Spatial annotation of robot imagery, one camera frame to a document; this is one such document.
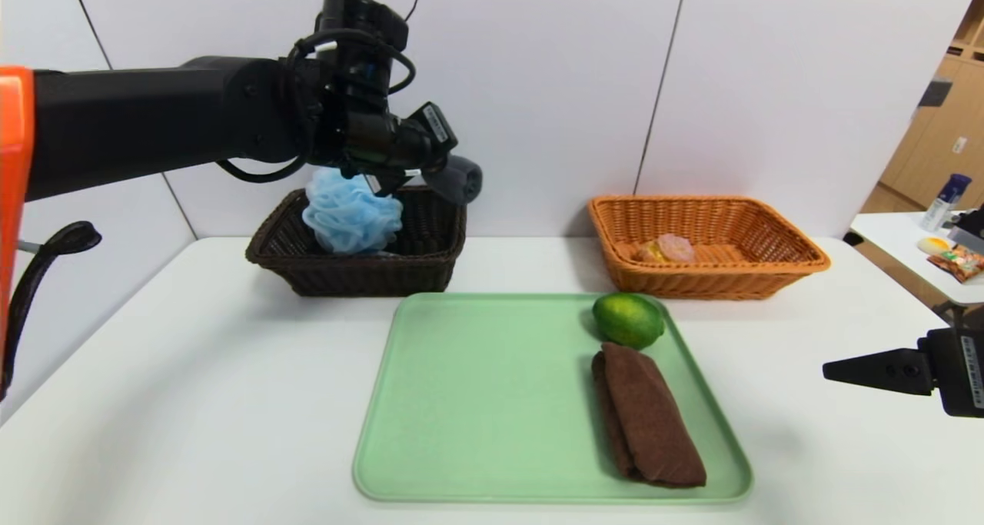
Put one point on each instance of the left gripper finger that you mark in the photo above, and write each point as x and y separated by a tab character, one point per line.
403	187
446	156

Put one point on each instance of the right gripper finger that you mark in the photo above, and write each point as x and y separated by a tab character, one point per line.
892	371

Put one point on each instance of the pink round bread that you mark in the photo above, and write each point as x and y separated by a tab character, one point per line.
675	247

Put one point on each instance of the white side table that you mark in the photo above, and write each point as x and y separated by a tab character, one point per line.
892	240

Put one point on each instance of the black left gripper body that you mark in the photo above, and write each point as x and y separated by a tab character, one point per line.
437	127

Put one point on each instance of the grey towel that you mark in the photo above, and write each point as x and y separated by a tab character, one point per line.
461	181

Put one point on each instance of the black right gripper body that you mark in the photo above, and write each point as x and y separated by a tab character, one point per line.
962	371

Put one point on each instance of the small black object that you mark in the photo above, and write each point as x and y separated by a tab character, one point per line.
851	240

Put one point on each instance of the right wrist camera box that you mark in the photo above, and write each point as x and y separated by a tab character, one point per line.
970	229

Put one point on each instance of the grey cabinet sign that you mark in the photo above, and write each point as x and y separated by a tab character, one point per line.
932	95

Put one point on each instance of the orange snack packet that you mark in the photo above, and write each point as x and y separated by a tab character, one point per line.
961	265

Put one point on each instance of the yellow egg-shaped item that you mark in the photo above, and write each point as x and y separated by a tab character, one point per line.
932	247

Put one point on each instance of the orange wicker basket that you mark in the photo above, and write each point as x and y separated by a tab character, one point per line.
692	283

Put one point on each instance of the white wall switch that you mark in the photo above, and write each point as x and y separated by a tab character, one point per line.
958	147

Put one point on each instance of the light green plastic tray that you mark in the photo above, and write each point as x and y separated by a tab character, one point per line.
477	417

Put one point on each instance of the clear bottle with blue cap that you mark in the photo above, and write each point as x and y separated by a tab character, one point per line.
942	206

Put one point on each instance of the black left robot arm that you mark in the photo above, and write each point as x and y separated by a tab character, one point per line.
154	117

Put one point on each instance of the light blue bath loofah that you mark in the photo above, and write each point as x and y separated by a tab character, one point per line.
350	214

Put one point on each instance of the brown rolled towel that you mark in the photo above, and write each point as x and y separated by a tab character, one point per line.
646	421

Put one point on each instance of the dark brown wicker basket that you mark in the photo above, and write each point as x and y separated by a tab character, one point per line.
346	279

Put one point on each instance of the light wooden cabinet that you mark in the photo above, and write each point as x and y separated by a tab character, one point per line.
922	164

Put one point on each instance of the green lime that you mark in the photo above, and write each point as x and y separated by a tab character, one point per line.
626	321

